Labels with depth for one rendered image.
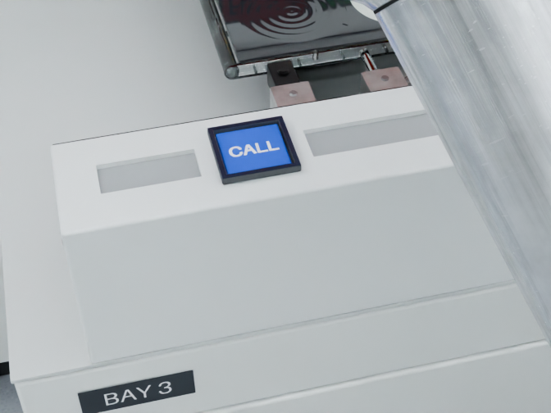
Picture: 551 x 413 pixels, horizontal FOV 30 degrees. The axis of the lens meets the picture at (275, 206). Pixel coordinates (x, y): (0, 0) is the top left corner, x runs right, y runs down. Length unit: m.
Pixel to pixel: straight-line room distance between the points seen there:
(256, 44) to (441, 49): 0.49
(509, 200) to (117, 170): 0.34
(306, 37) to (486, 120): 0.50
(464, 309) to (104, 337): 0.29
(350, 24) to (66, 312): 0.37
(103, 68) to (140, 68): 0.04
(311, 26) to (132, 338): 0.35
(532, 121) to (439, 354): 0.45
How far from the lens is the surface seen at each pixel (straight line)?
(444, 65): 0.47
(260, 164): 0.71
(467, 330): 0.88
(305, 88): 0.87
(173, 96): 1.01
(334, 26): 0.96
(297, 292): 0.77
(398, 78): 0.89
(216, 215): 0.70
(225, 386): 0.84
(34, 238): 0.89
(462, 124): 0.47
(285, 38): 0.95
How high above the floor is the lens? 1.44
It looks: 44 degrees down
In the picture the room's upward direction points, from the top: 1 degrees counter-clockwise
